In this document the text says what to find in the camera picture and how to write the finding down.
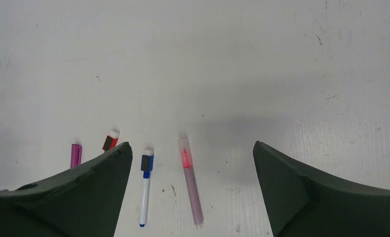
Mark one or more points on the red pen cap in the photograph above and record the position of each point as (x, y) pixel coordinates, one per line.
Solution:
(111, 140)

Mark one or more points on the purple pen cap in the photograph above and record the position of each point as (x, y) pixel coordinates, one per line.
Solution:
(76, 151)

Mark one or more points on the blue pen cap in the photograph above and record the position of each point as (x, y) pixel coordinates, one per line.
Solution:
(147, 162)

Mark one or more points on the blue white pen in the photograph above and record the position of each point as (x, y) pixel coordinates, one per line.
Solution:
(144, 202)

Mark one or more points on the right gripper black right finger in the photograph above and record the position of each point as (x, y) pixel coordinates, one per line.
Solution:
(303, 201)

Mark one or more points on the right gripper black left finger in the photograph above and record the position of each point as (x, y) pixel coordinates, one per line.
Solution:
(84, 201)

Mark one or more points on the pink pen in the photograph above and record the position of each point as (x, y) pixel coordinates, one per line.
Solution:
(187, 164)

